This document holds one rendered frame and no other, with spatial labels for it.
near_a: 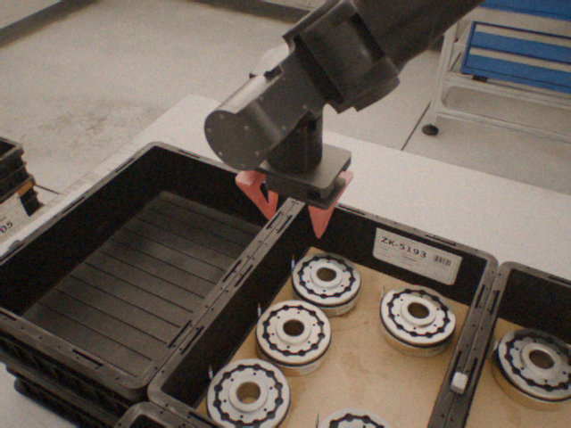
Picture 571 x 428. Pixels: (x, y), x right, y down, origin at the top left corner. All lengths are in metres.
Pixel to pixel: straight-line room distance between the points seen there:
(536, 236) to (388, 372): 0.55
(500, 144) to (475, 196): 1.51
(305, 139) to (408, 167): 0.83
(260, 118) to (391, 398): 0.46
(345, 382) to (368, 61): 0.46
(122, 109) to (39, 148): 0.46
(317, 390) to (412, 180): 0.67
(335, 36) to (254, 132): 0.09
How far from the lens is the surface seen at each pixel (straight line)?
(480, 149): 2.73
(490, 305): 0.75
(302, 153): 0.52
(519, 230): 1.23
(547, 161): 2.75
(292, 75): 0.45
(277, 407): 0.71
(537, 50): 2.55
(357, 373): 0.77
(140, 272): 0.91
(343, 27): 0.44
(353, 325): 0.82
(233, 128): 0.43
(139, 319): 0.84
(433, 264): 0.84
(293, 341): 0.75
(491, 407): 0.79
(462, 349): 0.70
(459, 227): 1.19
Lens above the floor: 1.48
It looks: 42 degrees down
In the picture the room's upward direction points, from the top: straight up
